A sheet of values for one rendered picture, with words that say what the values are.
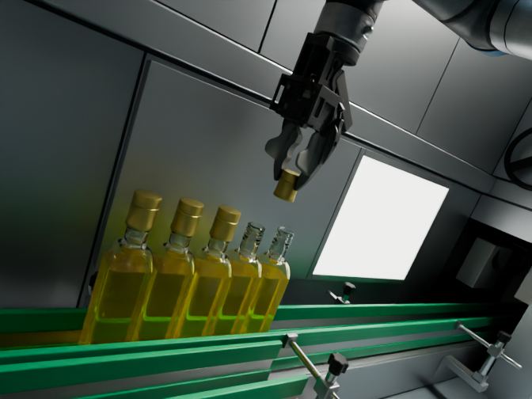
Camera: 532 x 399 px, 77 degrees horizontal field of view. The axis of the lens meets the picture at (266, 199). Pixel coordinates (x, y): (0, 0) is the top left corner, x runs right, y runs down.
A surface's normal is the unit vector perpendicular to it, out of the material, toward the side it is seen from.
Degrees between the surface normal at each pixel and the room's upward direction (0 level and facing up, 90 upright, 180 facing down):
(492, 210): 90
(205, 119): 90
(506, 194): 90
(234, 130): 90
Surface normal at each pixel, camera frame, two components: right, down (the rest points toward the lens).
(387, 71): 0.49, 0.36
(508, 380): -0.80, -0.17
